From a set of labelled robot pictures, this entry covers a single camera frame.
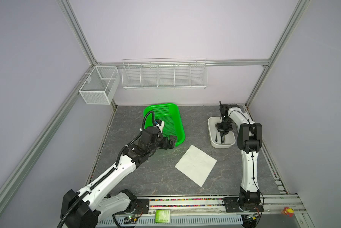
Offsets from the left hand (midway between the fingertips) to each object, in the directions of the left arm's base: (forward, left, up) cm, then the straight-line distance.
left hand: (169, 138), depth 76 cm
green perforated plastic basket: (+34, 0, -21) cm, 39 cm away
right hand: (+13, -38, -21) cm, 45 cm away
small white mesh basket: (+45, +47, +4) cm, 65 cm away
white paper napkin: (-7, -16, -22) cm, 28 cm away
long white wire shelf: (+46, +1, +10) cm, 47 cm away
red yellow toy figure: (-36, -56, -15) cm, 68 cm away
